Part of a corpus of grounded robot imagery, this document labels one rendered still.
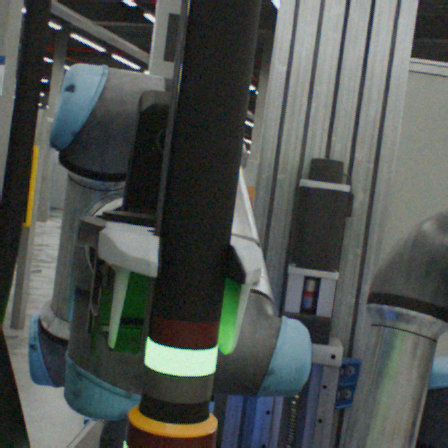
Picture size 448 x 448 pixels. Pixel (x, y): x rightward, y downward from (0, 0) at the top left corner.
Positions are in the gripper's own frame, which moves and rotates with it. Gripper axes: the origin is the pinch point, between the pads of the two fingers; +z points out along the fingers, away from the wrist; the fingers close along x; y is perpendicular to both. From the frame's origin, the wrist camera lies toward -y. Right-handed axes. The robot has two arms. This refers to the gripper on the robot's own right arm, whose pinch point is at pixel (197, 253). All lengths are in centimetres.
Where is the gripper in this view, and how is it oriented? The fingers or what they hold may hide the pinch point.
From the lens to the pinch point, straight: 29.9
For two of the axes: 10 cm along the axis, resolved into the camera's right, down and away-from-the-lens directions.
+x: -9.6, -1.1, -2.7
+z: 2.6, 0.8, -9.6
